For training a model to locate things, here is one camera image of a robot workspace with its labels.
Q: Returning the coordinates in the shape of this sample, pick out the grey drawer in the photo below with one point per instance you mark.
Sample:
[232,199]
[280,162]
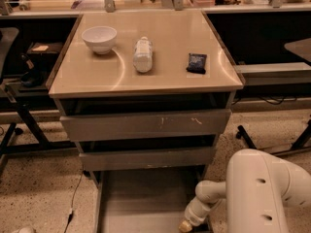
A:
[145,125]
[147,159]
[144,200]

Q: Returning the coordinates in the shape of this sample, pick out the black wheeled stand base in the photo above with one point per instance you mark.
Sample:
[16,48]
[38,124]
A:
[278,146]

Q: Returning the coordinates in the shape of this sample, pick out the grey drawer cabinet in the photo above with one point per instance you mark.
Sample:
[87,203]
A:
[144,90]

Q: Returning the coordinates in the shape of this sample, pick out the grey top drawer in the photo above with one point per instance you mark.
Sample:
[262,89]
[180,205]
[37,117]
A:
[145,125]

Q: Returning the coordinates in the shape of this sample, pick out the grey middle drawer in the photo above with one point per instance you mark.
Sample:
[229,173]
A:
[147,159]

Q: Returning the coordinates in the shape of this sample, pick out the clear plastic water bottle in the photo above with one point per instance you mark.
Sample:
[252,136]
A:
[143,55]

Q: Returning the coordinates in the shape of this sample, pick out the dark shelf with notepad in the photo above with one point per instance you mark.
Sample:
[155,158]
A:
[48,48]

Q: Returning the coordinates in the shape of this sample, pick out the dark blue snack packet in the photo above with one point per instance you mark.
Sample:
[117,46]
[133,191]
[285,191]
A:
[197,63]

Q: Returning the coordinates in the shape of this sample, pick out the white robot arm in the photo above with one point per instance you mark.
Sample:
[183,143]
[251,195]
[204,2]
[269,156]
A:
[257,188]

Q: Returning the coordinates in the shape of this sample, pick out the grey bottom drawer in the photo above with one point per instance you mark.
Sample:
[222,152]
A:
[144,200]

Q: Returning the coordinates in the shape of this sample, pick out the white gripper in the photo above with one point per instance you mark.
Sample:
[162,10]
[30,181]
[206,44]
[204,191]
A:
[193,217]

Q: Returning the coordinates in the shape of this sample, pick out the white ceramic bowl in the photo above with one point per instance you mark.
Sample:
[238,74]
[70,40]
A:
[100,39]

